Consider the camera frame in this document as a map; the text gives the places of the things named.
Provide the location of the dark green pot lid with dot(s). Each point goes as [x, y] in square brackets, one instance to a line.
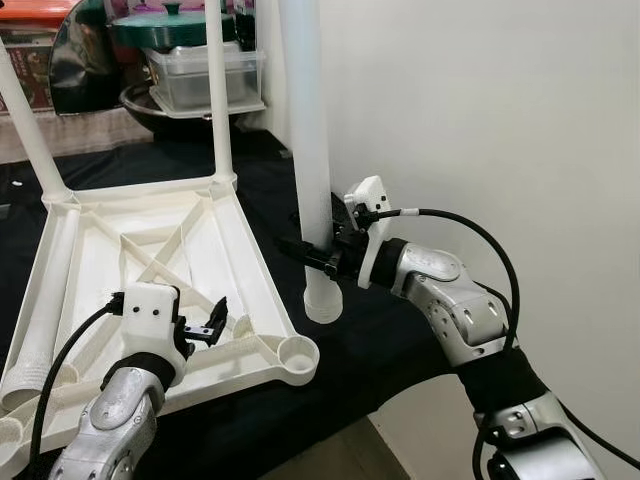
[170, 30]

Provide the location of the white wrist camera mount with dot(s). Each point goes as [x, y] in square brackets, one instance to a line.
[150, 320]
[370, 200]

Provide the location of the black tablecloth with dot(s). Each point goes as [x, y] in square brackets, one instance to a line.
[380, 340]

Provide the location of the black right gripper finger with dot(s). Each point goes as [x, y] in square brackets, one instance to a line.
[305, 255]

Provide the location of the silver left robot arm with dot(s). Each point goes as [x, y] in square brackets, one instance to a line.
[110, 420]

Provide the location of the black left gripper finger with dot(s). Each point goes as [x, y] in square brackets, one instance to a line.
[218, 320]

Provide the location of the white plastic table top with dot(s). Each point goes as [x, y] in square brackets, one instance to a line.
[100, 250]

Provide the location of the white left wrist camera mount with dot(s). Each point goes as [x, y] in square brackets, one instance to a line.
[150, 320]

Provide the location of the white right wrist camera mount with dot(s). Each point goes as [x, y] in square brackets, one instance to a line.
[370, 200]

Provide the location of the black bag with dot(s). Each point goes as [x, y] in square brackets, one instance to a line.
[85, 60]

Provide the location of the beige cloth covered bench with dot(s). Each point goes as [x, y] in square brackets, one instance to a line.
[60, 135]

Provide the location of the clear plastic storage container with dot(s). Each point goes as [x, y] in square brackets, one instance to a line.
[185, 80]

